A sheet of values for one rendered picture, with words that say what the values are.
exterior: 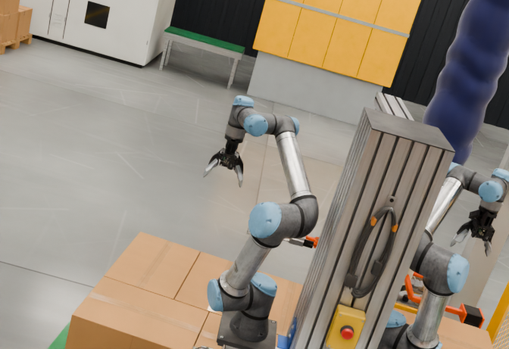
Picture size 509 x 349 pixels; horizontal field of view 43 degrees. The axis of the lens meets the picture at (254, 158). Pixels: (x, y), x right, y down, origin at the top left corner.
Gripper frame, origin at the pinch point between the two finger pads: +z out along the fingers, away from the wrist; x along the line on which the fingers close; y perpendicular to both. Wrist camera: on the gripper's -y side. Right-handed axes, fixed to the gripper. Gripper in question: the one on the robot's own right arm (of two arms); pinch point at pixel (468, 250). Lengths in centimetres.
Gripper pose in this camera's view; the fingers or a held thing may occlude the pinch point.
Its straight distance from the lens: 270.3
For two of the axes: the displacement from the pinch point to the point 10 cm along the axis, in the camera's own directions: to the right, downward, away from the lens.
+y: -0.7, 3.2, -9.4
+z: -2.6, 9.1, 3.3
